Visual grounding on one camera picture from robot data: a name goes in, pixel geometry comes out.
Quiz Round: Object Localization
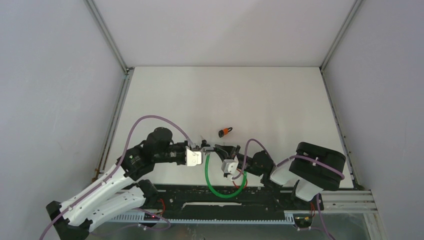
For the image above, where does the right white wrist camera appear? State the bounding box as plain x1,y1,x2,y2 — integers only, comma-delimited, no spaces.
221,156,239,181

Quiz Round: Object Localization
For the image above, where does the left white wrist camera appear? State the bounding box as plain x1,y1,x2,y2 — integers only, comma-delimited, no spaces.
185,148,204,167

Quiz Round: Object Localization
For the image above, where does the aluminium corner post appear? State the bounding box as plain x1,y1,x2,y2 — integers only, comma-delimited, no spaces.
319,0,365,73
83,0,129,75

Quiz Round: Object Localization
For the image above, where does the aluminium front frame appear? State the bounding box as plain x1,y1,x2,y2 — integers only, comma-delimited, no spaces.
67,189,387,240

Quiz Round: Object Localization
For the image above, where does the grey cable duct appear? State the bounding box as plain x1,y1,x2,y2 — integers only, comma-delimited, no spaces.
107,211,295,225

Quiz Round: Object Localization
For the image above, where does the left aluminium corner post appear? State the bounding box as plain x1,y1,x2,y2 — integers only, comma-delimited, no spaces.
83,0,129,75

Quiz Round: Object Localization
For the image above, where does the orange padlock with keys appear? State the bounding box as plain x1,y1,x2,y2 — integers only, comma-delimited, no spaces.
218,127,233,138

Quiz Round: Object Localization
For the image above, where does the right aluminium corner post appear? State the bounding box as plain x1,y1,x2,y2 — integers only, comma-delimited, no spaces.
319,0,365,73

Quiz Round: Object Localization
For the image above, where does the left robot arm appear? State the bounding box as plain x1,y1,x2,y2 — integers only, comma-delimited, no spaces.
46,127,209,240

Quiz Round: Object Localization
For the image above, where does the red cable lock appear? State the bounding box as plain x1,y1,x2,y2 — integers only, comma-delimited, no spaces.
232,180,248,189

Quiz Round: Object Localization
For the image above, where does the green cable lock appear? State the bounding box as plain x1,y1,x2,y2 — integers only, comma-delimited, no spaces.
202,146,248,200

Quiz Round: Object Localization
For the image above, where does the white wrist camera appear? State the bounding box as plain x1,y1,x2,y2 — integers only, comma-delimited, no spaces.
221,156,239,181
185,148,204,167

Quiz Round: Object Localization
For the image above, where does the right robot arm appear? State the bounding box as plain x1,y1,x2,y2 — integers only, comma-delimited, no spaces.
213,142,346,209

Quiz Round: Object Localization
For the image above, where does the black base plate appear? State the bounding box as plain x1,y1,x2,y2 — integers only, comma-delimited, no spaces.
126,184,325,220

